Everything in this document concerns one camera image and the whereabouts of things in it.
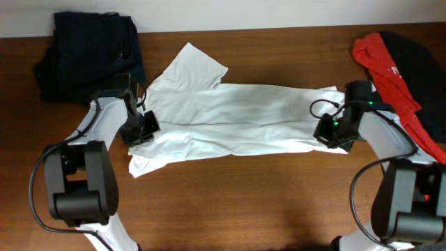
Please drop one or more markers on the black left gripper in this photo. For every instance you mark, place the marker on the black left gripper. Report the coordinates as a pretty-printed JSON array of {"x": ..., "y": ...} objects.
[{"x": 152, "y": 124}]

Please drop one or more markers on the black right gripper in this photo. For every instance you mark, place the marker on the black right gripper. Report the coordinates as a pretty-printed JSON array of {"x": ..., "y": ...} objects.
[{"x": 322, "y": 131}]

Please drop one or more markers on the white t-shirt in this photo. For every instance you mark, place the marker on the white t-shirt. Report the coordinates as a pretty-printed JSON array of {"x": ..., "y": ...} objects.
[{"x": 200, "y": 117}]

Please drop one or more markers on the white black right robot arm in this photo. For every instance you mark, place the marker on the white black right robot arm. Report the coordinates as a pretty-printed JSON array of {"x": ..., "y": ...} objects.
[{"x": 409, "y": 208}]

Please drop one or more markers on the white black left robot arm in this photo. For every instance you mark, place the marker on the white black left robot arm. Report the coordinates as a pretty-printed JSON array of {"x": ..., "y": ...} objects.
[{"x": 81, "y": 186}]

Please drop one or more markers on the dark navy folded clothes pile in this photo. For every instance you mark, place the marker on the dark navy folded clothes pile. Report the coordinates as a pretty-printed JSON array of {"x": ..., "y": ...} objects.
[{"x": 88, "y": 50}]

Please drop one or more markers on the black garment under red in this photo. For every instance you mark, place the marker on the black garment under red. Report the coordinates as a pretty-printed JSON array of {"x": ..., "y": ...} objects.
[{"x": 424, "y": 78}]

